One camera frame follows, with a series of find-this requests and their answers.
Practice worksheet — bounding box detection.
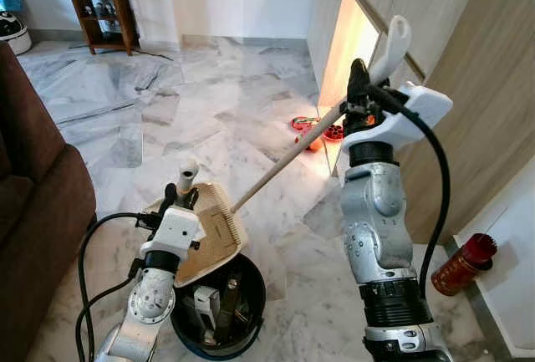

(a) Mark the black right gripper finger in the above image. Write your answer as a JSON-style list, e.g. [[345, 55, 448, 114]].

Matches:
[[348, 58, 374, 97]]

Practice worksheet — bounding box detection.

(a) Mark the beige dustpan with handle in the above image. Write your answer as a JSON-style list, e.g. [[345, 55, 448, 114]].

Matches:
[[144, 159, 249, 288]]

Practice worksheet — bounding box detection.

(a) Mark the beige broom with long handle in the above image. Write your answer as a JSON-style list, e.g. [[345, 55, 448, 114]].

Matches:
[[231, 15, 413, 213]]

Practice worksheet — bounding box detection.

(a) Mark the red toy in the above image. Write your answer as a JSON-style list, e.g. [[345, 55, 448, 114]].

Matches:
[[289, 115, 344, 152]]

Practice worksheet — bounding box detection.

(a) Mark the small white box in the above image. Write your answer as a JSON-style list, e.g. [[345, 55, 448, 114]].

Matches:
[[193, 286, 221, 331]]

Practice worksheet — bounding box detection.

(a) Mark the light wood wardrobe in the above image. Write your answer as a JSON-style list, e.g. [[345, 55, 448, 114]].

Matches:
[[306, 0, 535, 247]]

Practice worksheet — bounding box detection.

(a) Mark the black round waste bin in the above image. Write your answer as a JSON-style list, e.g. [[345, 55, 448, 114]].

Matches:
[[169, 251, 268, 362]]

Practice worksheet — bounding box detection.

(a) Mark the brown sofa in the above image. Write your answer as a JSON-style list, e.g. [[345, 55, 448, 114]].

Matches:
[[0, 43, 98, 362]]

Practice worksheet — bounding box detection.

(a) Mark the red cylindrical bottle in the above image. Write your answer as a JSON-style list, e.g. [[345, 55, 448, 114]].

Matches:
[[430, 232, 499, 298]]

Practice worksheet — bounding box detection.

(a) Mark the white round appliance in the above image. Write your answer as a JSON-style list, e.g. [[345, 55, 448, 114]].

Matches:
[[0, 10, 33, 56]]

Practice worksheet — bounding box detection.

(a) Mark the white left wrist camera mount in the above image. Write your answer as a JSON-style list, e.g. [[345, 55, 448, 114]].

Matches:
[[137, 206, 203, 256]]

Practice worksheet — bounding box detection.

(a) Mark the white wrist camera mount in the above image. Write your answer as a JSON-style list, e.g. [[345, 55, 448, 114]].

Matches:
[[137, 206, 203, 256], [343, 81, 454, 155]]

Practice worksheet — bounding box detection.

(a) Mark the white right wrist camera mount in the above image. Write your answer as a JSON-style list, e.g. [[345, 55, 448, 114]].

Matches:
[[343, 81, 454, 155]]

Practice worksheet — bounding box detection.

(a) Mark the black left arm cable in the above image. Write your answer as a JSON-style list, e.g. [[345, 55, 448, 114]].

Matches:
[[74, 210, 165, 362]]

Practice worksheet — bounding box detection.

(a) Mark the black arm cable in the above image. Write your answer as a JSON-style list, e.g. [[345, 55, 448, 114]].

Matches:
[[74, 210, 165, 362], [368, 84, 454, 301]]

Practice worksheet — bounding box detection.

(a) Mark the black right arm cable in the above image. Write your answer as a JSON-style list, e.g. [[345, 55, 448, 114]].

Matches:
[[368, 84, 454, 301]]

